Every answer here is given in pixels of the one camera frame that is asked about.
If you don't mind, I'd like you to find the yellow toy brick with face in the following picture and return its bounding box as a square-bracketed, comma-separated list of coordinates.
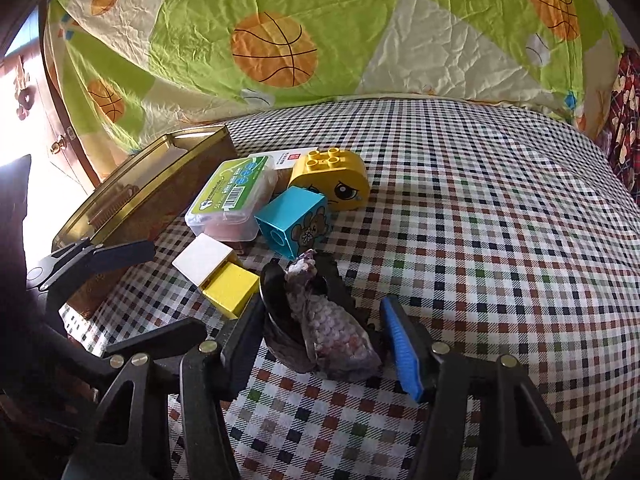
[289, 147, 372, 213]

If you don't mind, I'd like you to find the checkered bed sheet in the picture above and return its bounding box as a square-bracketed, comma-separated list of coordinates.
[60, 97, 640, 480]

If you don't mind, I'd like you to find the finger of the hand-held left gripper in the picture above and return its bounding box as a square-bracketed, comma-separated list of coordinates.
[27, 240, 157, 292]
[100, 319, 207, 368]

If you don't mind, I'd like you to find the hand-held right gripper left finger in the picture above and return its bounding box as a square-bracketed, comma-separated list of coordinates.
[62, 296, 266, 480]

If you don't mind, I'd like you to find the white paper card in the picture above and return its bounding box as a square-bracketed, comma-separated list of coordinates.
[248, 146, 321, 171]

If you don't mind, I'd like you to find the gold tin box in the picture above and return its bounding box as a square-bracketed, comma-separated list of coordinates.
[51, 125, 238, 321]

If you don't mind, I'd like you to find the blue toy brick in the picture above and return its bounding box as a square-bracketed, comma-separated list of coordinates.
[254, 186, 333, 261]

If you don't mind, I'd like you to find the clear plastic box green label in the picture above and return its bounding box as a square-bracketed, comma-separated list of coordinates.
[184, 155, 278, 238]

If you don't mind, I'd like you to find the white and yellow small box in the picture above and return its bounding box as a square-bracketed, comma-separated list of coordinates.
[171, 234, 261, 321]

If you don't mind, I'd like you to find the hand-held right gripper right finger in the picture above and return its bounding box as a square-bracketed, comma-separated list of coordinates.
[379, 295, 583, 480]

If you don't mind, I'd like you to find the black comb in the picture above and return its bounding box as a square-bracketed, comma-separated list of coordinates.
[260, 249, 386, 376]

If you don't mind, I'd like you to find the basketball print green quilt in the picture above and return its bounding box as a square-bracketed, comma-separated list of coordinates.
[42, 0, 626, 157]

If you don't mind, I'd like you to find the wooden cabinet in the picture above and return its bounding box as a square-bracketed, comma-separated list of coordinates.
[0, 35, 101, 196]

